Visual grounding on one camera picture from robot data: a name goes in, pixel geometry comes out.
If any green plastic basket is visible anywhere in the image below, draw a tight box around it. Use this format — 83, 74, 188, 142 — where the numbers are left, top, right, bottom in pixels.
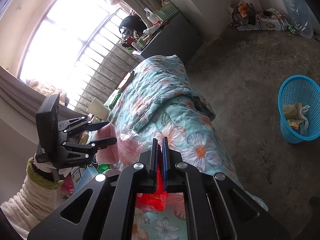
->
153, 3, 180, 22

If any white paper cup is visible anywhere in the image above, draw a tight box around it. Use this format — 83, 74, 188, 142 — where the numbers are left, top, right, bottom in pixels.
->
87, 98, 110, 120

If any large blue water bottle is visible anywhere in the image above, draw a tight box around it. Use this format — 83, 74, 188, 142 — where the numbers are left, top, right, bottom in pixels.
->
282, 0, 313, 39

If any left beige curtain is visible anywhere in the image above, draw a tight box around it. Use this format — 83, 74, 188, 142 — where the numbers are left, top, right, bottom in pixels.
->
0, 64, 71, 124

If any green blue snack bag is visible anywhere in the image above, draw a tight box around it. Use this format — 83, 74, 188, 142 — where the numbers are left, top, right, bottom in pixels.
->
97, 164, 112, 174

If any white plastic jug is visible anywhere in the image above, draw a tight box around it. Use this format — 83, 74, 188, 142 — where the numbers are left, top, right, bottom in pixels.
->
144, 7, 160, 25

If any metal window railing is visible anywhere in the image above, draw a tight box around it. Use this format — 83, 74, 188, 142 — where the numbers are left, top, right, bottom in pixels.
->
68, 8, 140, 113

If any grey bedside cabinet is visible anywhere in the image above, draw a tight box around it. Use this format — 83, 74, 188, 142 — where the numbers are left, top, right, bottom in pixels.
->
133, 14, 203, 64

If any fluffy white left sleeve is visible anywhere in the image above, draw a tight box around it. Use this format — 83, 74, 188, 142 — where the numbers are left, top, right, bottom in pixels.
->
1, 157, 63, 239

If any clear plastic wrapper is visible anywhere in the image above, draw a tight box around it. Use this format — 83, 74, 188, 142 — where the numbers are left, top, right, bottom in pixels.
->
117, 127, 152, 166

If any crumpled trash in basket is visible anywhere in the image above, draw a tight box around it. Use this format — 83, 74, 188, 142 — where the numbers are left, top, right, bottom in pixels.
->
283, 102, 310, 137

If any red cup on cabinet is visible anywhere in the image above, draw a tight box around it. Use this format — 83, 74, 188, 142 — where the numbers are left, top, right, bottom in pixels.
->
125, 36, 135, 47

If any pink mesh scrub cloth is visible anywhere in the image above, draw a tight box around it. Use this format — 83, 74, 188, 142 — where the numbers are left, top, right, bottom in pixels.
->
93, 123, 119, 164

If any small white green box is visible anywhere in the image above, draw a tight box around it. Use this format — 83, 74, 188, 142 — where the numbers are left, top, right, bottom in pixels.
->
71, 167, 85, 189

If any orange black item on floor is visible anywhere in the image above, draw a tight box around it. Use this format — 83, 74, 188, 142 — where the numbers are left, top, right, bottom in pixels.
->
232, 3, 256, 27

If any brown snack packet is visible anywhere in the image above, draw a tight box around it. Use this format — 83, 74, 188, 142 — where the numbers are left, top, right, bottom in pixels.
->
118, 70, 135, 93

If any blue plastic trash basket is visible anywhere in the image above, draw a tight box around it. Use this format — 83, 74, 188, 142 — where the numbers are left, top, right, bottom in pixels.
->
278, 75, 320, 144

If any green candy wrapper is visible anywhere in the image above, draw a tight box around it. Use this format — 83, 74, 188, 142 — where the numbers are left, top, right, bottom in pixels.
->
109, 91, 121, 110

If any red snack wrapper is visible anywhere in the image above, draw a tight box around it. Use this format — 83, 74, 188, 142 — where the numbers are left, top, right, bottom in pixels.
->
136, 144, 168, 212

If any floral teal quilt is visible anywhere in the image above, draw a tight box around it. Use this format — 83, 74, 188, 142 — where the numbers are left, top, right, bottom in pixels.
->
87, 55, 270, 240

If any white power strip board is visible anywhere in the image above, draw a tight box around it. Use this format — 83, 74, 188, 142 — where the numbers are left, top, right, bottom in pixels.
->
237, 7, 291, 31

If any left hand white glove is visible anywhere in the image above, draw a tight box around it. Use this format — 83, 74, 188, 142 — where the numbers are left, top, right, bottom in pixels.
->
32, 156, 72, 182

